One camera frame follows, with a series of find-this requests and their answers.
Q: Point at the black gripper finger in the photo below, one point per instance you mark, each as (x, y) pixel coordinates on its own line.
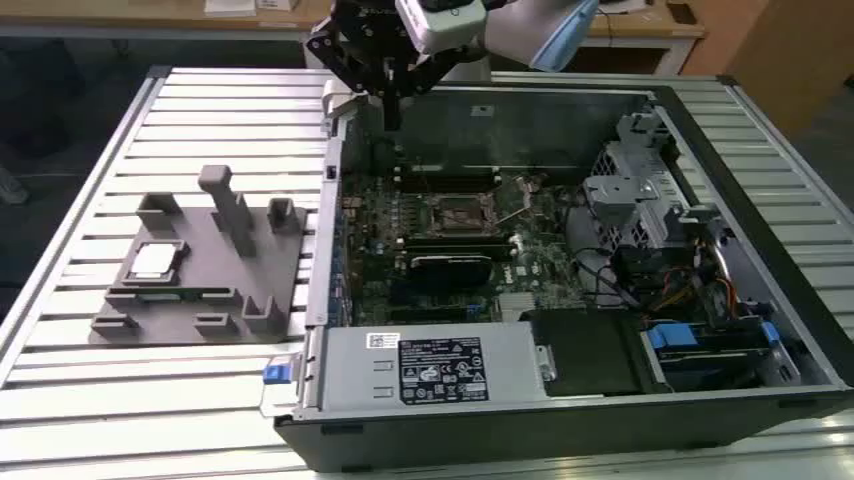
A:
(438, 71)
(341, 67)

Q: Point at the silver CPU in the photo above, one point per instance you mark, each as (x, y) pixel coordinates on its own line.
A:
(155, 261)

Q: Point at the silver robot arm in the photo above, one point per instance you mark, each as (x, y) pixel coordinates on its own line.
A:
(507, 30)

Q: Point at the CPU socket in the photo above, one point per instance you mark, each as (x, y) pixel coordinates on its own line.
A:
(461, 215)

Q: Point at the small white box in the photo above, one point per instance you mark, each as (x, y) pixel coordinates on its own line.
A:
(277, 4)

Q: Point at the white paper sheet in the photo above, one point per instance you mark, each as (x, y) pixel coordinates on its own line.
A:
(229, 7)

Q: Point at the wooden desk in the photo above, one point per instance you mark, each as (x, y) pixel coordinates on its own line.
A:
(134, 22)

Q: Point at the silver drive cage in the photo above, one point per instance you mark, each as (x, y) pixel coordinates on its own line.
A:
(621, 195)

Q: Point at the small black object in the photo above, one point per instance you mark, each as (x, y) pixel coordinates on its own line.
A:
(682, 12)

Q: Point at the green motherboard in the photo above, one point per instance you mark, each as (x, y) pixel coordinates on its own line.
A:
(541, 250)

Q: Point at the black graphics card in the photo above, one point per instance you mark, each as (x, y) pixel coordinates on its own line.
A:
(450, 272)

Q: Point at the grey parts rack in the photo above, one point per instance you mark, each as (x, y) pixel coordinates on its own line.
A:
(267, 270)

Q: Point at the silver heat sink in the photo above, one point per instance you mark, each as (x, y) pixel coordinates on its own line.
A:
(518, 305)

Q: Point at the black expansion slot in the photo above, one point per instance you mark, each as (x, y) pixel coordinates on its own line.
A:
(427, 314)

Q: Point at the brown wooden cabinet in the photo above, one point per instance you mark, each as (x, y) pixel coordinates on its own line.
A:
(788, 60)

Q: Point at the green RAM stick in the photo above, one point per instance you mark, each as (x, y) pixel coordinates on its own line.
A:
(161, 298)

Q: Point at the silver power supply unit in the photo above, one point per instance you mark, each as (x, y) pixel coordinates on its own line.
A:
(361, 360)

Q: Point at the black plastic shroud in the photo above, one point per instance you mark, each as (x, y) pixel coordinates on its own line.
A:
(588, 350)

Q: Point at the blue case latch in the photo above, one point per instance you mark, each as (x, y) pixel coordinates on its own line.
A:
(277, 375)

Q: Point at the blue plastic clip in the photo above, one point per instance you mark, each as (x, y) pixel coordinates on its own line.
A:
(770, 334)

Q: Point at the black PC case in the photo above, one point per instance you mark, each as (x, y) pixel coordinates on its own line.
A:
(534, 440)

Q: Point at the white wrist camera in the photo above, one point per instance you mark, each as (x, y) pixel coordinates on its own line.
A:
(447, 30)

